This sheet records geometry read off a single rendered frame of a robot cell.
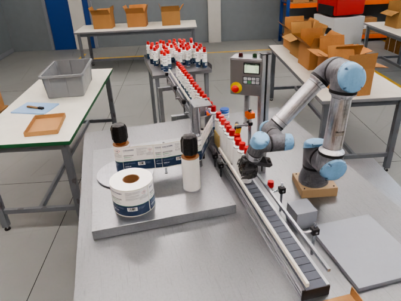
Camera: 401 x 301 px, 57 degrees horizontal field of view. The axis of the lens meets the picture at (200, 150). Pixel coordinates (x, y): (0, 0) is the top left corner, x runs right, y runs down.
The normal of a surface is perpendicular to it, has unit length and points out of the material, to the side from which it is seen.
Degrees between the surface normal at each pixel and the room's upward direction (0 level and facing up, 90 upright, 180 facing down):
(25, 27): 90
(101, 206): 0
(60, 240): 0
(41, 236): 0
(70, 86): 95
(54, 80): 95
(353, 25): 90
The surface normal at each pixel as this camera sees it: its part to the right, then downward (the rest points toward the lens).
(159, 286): -0.04, -0.88
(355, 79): 0.19, 0.30
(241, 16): 0.05, 0.47
